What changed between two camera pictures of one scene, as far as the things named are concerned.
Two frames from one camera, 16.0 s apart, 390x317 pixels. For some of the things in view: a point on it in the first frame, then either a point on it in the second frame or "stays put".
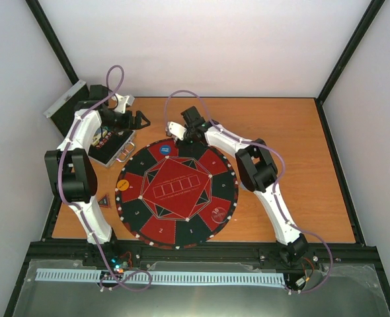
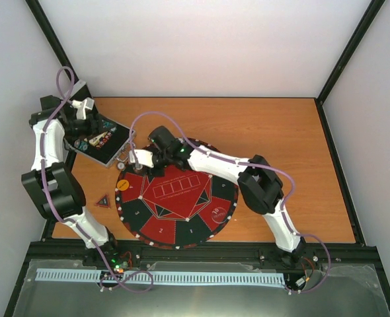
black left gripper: x=139 y=115 to x=98 y=125
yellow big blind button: x=122 y=185 stays put
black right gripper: x=187 y=148 to x=156 y=174
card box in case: x=97 y=135 stays put
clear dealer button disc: x=219 y=214 stays put
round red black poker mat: x=175 y=197 stays put
